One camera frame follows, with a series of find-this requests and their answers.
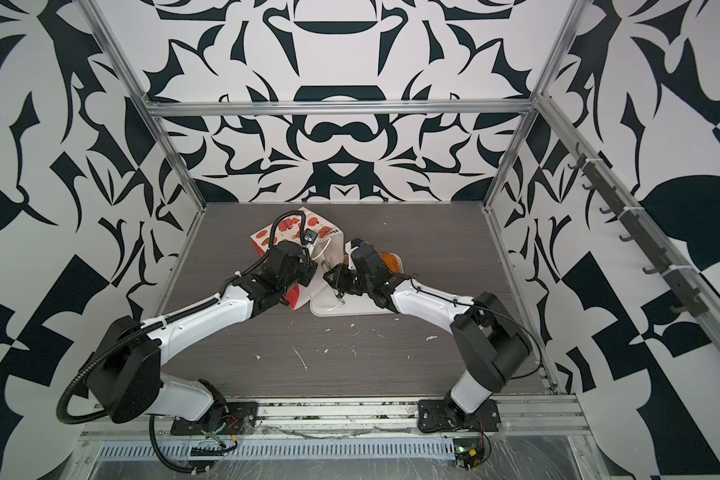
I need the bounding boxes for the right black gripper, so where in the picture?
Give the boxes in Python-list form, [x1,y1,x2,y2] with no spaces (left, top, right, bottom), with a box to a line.
[322,263,377,296]

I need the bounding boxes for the orange fake croissant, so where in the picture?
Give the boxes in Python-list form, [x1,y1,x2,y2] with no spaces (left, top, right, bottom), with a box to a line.
[380,253,404,273]

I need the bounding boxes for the red white paper bag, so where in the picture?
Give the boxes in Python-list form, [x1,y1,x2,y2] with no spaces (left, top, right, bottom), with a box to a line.
[249,206,346,311]

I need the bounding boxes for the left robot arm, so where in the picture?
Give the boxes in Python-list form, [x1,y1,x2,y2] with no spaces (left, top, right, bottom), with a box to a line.
[79,241,317,423]

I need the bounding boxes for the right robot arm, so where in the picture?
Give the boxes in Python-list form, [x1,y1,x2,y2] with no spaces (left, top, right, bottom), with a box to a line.
[324,243,538,415]

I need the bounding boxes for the small circuit board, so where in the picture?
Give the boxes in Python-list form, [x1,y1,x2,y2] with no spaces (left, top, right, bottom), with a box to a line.
[454,436,492,470]

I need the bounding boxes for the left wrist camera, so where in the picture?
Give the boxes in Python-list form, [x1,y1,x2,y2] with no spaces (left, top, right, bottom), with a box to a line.
[301,229,319,245]

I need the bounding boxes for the black corrugated cable conduit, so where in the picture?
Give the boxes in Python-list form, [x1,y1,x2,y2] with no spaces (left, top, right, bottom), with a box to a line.
[55,326,157,426]

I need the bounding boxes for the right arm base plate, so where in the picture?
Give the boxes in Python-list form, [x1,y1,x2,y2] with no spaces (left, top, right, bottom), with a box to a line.
[417,399,501,434]

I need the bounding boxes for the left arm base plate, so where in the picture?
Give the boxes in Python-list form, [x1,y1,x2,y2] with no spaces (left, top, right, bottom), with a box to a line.
[170,401,259,436]

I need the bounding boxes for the white slotted cable duct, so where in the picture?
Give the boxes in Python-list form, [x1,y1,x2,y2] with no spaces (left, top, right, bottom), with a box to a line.
[98,437,460,462]

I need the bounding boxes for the aluminium cage frame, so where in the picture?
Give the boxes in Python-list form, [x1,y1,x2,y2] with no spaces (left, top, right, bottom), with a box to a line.
[74,0,720,397]

